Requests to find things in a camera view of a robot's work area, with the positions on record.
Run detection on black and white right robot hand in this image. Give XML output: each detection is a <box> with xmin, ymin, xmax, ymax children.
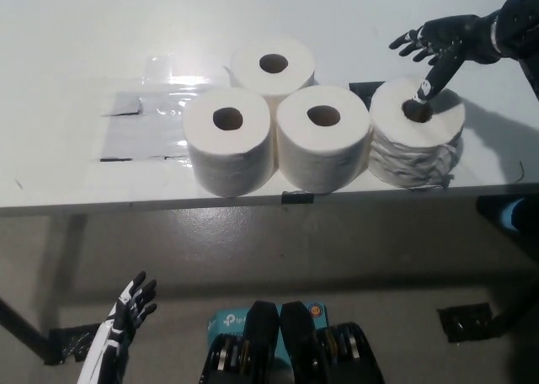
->
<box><xmin>389</xmin><ymin>15</ymin><xmax>503</xmax><ymax>107</ymax></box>

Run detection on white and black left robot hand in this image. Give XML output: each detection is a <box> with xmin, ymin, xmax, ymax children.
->
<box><xmin>75</xmin><ymin>269</ymin><xmax>158</xmax><ymax>384</ymax></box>

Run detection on wrinkled white toilet paper roll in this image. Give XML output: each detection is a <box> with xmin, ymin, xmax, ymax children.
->
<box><xmin>368</xmin><ymin>76</ymin><xmax>467</xmax><ymax>190</ymax></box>

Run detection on black robot body blocks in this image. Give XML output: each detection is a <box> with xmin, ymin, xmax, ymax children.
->
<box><xmin>197</xmin><ymin>301</ymin><xmax>384</xmax><ymax>384</ymax></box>

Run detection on smooth white toilet paper roll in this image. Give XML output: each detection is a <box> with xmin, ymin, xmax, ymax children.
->
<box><xmin>229</xmin><ymin>38</ymin><xmax>317</xmax><ymax>99</ymax></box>
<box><xmin>182</xmin><ymin>88</ymin><xmax>275</xmax><ymax>199</ymax></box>
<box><xmin>275</xmin><ymin>84</ymin><xmax>374</xmax><ymax>194</ymax></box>

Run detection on black floor tape patch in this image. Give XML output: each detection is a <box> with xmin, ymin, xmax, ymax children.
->
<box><xmin>49</xmin><ymin>325</ymin><xmax>104</xmax><ymax>366</ymax></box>
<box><xmin>437</xmin><ymin>302</ymin><xmax>494</xmax><ymax>343</ymax></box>

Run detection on black slanted table leg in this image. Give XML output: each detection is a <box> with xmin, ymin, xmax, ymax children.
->
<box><xmin>0</xmin><ymin>297</ymin><xmax>56</xmax><ymax>366</ymax></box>

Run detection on black square tape mark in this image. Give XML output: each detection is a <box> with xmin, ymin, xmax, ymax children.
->
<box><xmin>349</xmin><ymin>82</ymin><xmax>384</xmax><ymax>103</ymax></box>

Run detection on teal tp-link box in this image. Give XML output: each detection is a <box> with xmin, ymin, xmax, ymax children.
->
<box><xmin>205</xmin><ymin>301</ymin><xmax>328</xmax><ymax>376</ymax></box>

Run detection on black box with blue spot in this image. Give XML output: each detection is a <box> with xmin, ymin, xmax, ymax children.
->
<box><xmin>475</xmin><ymin>196</ymin><xmax>527</xmax><ymax>236</ymax></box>

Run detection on grey tape patch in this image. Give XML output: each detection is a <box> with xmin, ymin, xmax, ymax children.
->
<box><xmin>99</xmin><ymin>91</ymin><xmax>190</xmax><ymax>163</ymax></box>

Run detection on small black tape piece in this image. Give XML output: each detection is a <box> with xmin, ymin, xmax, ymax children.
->
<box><xmin>280</xmin><ymin>192</ymin><xmax>315</xmax><ymax>205</ymax></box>

